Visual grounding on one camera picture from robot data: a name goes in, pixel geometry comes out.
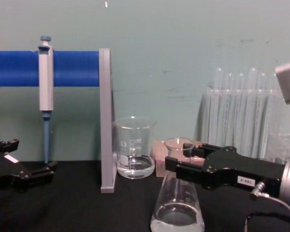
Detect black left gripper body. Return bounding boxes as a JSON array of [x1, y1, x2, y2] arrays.
[[0, 150, 24, 194]]

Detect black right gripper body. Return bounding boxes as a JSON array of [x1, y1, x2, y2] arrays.
[[201, 146, 286, 196]]

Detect clear glass conical flask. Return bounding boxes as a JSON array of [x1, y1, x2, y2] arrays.
[[150, 137, 205, 232]]

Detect pale pink block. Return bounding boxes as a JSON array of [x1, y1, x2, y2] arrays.
[[154, 139, 199, 178]]

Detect clear plastic tube rack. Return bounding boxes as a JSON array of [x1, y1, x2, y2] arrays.
[[200, 86, 286, 160]]

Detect black table cloth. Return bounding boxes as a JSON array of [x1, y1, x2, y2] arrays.
[[0, 159, 290, 232]]

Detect clear glass beaker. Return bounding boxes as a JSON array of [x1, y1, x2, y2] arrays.
[[112, 116, 158, 179]]

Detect clear test tube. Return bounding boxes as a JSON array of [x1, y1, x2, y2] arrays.
[[248, 67, 258, 155], [259, 72, 268, 155], [268, 73, 278, 155], [237, 72, 246, 155], [226, 72, 234, 155]]

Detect grey and blue pipette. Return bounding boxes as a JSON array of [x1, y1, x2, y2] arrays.
[[37, 35, 55, 165]]

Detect grey stand end plate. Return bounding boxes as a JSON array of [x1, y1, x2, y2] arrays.
[[99, 48, 118, 194]]

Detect blue stand bar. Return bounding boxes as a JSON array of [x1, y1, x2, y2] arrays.
[[0, 50, 101, 88]]

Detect right gripper dark cable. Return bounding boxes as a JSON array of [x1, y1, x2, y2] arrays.
[[245, 182, 290, 232]]

